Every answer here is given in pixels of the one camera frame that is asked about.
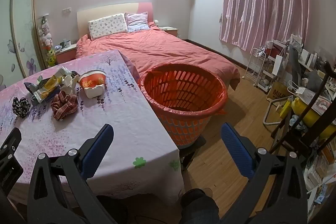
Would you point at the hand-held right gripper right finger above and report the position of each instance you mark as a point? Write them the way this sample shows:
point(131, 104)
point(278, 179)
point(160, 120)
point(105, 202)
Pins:
point(236, 153)

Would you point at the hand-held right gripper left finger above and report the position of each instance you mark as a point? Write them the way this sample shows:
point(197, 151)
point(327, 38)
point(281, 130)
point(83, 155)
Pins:
point(97, 151)

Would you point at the bed with coral duvet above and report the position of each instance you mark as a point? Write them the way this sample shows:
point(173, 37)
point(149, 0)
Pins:
point(162, 48)

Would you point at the white mug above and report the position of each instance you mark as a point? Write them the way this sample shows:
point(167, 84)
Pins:
point(67, 43)

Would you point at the silver foil wrapper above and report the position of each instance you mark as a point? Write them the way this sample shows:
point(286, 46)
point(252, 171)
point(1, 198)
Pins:
point(61, 71)

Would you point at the white tissue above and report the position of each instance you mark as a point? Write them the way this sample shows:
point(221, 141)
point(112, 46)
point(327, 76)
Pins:
point(68, 82)

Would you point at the red plaid cloth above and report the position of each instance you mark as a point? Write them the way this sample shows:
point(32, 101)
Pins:
point(64, 106)

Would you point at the hanging plush toys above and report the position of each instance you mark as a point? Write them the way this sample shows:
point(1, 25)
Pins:
point(45, 32)

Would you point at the dark foil wrapper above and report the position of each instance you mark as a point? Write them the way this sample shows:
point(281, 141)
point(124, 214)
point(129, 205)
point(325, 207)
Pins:
point(30, 85)

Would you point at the white metal tube frame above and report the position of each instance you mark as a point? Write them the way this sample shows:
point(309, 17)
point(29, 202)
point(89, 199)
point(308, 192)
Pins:
point(265, 115)

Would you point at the red white paper bowl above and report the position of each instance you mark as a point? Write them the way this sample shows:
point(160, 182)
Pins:
point(92, 81)

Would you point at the dark wooden chair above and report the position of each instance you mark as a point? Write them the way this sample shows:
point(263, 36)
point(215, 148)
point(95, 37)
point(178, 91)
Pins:
point(319, 92)

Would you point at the black white patterned cloth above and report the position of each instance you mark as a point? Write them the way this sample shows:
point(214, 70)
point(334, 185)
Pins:
point(21, 107)

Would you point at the white wall switch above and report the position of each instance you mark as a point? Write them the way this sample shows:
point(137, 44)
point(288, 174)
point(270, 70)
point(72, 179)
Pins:
point(66, 11)

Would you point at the white paper bag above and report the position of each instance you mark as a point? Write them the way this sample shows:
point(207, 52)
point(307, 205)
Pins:
point(279, 65)

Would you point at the orange plastic basket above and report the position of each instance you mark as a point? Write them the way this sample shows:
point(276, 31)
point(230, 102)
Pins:
point(183, 98)

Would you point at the yellow snack wrapper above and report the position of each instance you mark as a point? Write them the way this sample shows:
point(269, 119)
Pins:
point(48, 86)

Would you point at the floral pink tablecloth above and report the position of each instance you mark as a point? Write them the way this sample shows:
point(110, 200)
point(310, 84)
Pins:
point(105, 129)

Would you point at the person's leg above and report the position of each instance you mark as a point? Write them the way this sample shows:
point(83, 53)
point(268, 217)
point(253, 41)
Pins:
point(199, 207)

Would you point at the pink nightstand with mug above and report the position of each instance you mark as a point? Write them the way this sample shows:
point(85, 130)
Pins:
point(65, 54)

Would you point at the white floral pillow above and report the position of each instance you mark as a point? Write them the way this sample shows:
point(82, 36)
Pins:
point(107, 26)

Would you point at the small white round toy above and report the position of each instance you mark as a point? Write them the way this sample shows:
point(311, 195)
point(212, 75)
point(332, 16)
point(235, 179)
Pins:
point(156, 22)

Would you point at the pink striped pillow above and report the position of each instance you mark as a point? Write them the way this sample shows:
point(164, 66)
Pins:
point(136, 22)

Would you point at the beige pink headboard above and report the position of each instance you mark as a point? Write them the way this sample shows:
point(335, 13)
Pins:
point(105, 10)

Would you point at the yellow green plush toy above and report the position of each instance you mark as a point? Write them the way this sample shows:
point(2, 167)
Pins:
point(51, 56)

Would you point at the yellow plastic container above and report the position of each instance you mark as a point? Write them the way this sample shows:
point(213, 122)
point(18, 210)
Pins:
point(302, 108)

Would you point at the flower print sliding wardrobe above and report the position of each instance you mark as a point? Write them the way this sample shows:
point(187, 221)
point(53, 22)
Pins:
point(21, 29)

